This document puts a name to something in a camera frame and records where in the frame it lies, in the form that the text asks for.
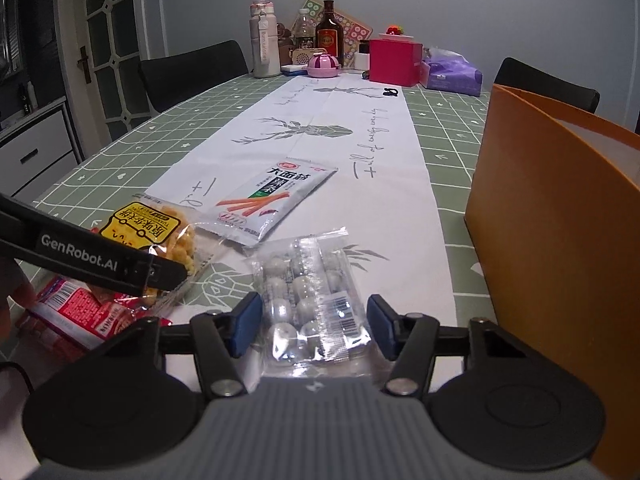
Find white printed table runner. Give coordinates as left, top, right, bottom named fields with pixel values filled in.
left=0, top=72, right=496, bottom=393

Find clear plastic bottle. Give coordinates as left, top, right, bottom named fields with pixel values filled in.
left=292, top=7, right=317, bottom=53

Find black chair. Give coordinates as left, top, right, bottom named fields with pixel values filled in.
left=493, top=57, right=601, bottom=113
left=137, top=40, right=249, bottom=113

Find white water bottle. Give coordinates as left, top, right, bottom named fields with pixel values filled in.
left=248, top=0, right=282, bottom=79

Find person's left hand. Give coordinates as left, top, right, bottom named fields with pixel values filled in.
left=0, top=259, right=37, bottom=343

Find green grid tablecloth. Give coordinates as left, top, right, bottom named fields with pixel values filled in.
left=32, top=72, right=493, bottom=321

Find yellow label cracker pack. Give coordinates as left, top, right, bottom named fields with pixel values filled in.
left=92, top=192, right=216, bottom=311

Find pink round container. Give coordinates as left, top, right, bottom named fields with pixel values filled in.
left=307, top=52, right=342, bottom=80

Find beige small radio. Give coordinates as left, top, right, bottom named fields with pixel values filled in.
left=290, top=47, right=321, bottom=67

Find brown glass bottle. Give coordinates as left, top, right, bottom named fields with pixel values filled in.
left=315, top=0, right=345, bottom=66

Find clear packet of white balls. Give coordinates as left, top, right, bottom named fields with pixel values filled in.
left=245, top=226, right=373, bottom=378

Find orange cardboard box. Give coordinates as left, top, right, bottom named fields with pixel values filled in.
left=464, top=84, right=640, bottom=478

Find white drawer cabinet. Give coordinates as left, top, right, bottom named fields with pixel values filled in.
left=0, top=95, right=83, bottom=201

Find black cable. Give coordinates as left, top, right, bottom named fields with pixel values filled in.
left=0, top=360, right=38, bottom=396

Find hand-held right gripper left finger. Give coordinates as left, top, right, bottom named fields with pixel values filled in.
left=135, top=292, right=263, bottom=400

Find glass panel door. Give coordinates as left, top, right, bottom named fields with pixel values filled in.
left=55, top=0, right=168, bottom=126

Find patterned cards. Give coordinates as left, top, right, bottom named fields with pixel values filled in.
left=302, top=0, right=373, bottom=61

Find pink box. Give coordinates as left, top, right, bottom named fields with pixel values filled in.
left=368, top=37, right=425, bottom=87

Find white spicy strip packet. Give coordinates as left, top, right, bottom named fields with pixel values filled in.
left=192, top=159, right=338, bottom=247

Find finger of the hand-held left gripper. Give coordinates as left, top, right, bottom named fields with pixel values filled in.
left=0, top=192, right=190, bottom=300

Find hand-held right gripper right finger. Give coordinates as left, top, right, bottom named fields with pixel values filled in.
left=366, top=294, right=528, bottom=398

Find purple tissue pack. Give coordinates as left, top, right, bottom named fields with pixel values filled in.
left=419, top=47, right=484, bottom=97

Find red snack packet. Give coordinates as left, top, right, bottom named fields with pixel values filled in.
left=15, top=275, right=161, bottom=361

